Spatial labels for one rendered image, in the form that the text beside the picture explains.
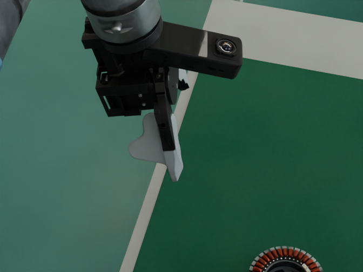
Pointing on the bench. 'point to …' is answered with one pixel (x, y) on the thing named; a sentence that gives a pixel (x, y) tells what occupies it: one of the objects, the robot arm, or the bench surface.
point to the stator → (284, 261)
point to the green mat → (263, 174)
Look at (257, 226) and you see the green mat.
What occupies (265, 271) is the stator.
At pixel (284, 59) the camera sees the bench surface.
